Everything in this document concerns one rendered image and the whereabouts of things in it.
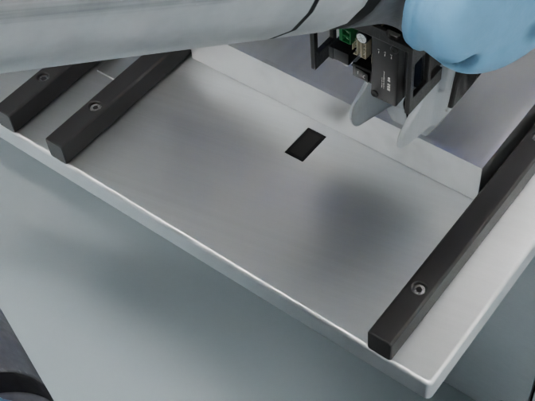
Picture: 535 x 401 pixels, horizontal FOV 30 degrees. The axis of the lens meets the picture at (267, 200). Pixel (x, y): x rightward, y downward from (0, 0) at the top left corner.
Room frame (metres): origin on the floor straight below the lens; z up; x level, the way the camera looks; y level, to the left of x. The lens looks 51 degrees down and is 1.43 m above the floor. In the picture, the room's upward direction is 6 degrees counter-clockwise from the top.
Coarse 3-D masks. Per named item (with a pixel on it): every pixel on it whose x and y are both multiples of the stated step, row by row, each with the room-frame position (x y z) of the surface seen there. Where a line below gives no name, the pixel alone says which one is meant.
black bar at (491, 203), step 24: (528, 144) 0.45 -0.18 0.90; (504, 168) 0.43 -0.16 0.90; (528, 168) 0.43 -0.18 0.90; (480, 192) 0.41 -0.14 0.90; (504, 192) 0.41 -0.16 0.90; (480, 216) 0.39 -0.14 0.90; (456, 240) 0.37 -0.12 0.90; (480, 240) 0.38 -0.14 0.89; (432, 264) 0.36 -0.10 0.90; (456, 264) 0.36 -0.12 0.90; (408, 288) 0.34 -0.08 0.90; (432, 288) 0.34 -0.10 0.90; (384, 312) 0.33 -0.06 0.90; (408, 312) 0.33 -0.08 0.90; (384, 336) 0.31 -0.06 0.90; (408, 336) 0.32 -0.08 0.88
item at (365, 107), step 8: (368, 88) 0.46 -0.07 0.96; (360, 96) 0.45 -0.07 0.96; (368, 96) 0.46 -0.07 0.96; (352, 104) 0.45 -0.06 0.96; (360, 104) 0.45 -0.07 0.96; (368, 104) 0.46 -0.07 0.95; (376, 104) 0.46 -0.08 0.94; (384, 104) 0.47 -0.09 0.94; (400, 104) 0.47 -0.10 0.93; (352, 112) 0.44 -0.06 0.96; (360, 112) 0.45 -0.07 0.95; (368, 112) 0.45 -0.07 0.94; (376, 112) 0.46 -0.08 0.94; (392, 112) 0.47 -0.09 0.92; (400, 112) 0.47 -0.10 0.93; (352, 120) 0.44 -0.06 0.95; (360, 120) 0.45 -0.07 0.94; (400, 120) 0.47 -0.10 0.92
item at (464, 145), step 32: (224, 64) 0.57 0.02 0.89; (256, 64) 0.55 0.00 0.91; (288, 64) 0.57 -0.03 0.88; (512, 64) 0.55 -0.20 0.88; (288, 96) 0.53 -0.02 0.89; (320, 96) 0.51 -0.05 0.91; (352, 96) 0.53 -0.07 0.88; (480, 96) 0.52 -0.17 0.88; (512, 96) 0.51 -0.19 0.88; (352, 128) 0.49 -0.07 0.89; (384, 128) 0.47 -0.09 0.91; (448, 128) 0.49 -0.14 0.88; (480, 128) 0.48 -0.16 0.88; (512, 128) 0.45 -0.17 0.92; (416, 160) 0.45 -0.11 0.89; (448, 160) 0.44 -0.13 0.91; (480, 160) 0.45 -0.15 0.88
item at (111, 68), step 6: (108, 60) 0.60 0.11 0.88; (114, 60) 0.60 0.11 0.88; (120, 60) 0.60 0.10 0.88; (126, 60) 0.60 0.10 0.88; (132, 60) 0.60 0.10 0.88; (102, 66) 0.60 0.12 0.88; (108, 66) 0.60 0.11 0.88; (114, 66) 0.59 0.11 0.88; (120, 66) 0.59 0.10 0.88; (126, 66) 0.59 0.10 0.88; (102, 72) 0.59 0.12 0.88; (108, 72) 0.59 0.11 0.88; (114, 72) 0.59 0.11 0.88; (120, 72) 0.59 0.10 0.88; (114, 78) 0.58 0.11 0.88
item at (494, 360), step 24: (528, 264) 0.64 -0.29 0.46; (528, 288) 0.63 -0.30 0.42; (504, 312) 0.65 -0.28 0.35; (528, 312) 0.63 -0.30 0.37; (480, 336) 0.67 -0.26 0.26; (504, 336) 0.65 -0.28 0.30; (528, 336) 0.63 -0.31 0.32; (480, 360) 0.66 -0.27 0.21; (504, 360) 0.64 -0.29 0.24; (528, 360) 0.62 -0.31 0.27; (456, 384) 0.68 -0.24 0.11; (480, 384) 0.66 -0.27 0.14; (504, 384) 0.64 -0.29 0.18; (528, 384) 0.61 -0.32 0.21
